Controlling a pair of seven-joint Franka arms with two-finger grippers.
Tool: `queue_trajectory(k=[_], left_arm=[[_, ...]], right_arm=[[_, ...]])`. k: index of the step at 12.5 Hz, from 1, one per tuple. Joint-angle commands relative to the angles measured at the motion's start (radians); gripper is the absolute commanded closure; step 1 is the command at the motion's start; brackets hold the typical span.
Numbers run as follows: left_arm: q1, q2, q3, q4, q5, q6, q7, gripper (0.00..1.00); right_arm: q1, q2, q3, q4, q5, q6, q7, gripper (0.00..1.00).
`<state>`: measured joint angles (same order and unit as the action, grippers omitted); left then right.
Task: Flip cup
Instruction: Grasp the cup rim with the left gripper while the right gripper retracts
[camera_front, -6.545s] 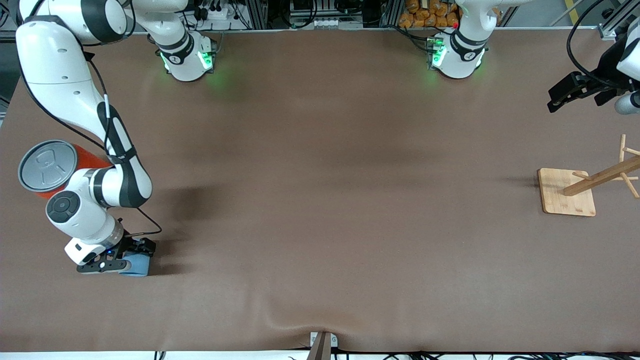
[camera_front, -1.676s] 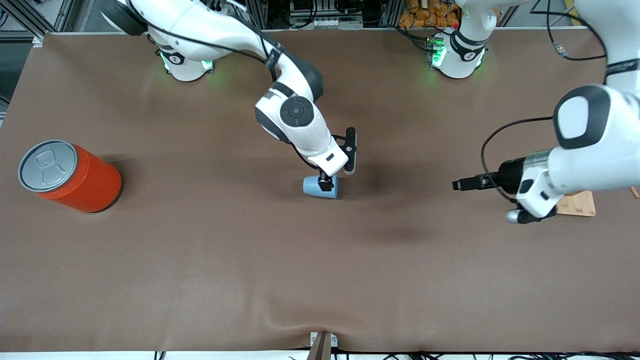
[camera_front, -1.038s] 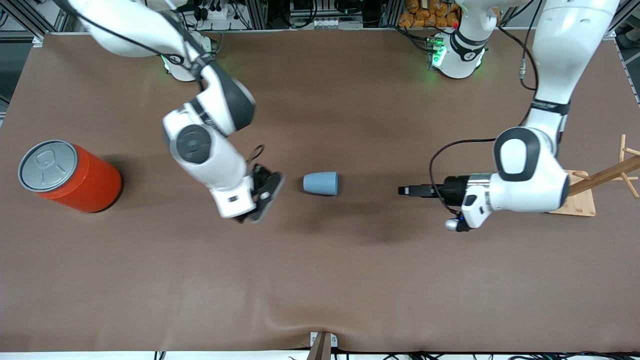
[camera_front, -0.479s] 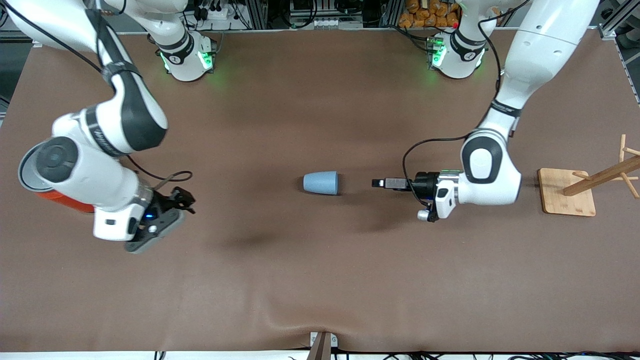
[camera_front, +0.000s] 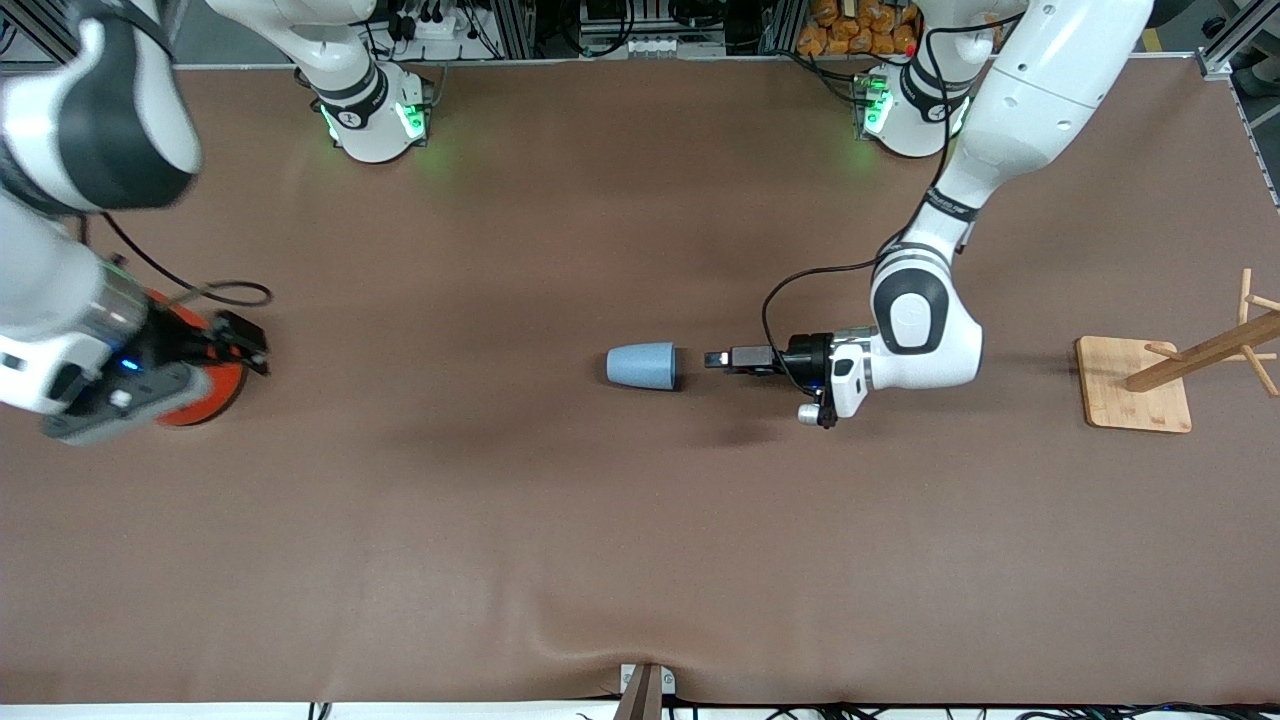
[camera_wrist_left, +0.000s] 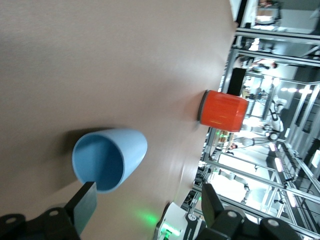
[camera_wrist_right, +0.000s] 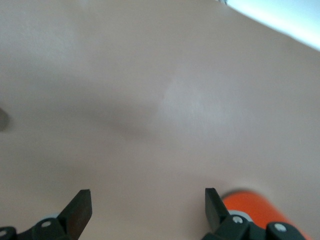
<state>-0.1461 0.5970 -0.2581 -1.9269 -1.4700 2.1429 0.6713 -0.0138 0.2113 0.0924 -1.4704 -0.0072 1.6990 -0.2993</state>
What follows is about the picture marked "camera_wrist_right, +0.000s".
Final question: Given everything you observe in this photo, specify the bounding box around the orange can with silver lid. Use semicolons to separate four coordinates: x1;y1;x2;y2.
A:
221;188;311;240

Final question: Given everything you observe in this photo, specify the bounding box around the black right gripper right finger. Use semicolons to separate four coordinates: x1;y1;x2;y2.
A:
202;187;308;240

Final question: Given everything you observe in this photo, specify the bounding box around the brown table cover mat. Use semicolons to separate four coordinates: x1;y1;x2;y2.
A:
0;0;320;240

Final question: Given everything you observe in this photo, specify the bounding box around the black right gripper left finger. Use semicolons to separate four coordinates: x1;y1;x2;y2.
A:
0;189;93;240

